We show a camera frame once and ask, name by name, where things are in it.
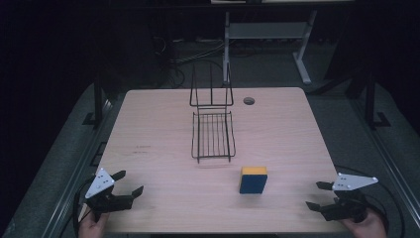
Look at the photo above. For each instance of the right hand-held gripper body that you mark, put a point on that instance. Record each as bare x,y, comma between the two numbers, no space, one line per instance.
350,182

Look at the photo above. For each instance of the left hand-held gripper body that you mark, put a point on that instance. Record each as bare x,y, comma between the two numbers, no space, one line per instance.
100,183

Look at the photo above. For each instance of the blue and yellow box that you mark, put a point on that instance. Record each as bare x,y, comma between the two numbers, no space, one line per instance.
253,183

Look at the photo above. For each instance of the person's left hand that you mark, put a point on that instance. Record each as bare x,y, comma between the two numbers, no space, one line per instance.
92,228

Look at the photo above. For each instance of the person's right hand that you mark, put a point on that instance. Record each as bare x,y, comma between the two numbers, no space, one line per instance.
369,228

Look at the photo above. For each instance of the grey aluminium rail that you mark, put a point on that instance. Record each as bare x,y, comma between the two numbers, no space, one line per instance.
71,178
393,165

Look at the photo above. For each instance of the black upright post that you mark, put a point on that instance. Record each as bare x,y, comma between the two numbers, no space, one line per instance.
369,99
98,102

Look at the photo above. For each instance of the grey metal desk frame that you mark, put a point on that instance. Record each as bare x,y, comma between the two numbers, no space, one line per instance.
264,30

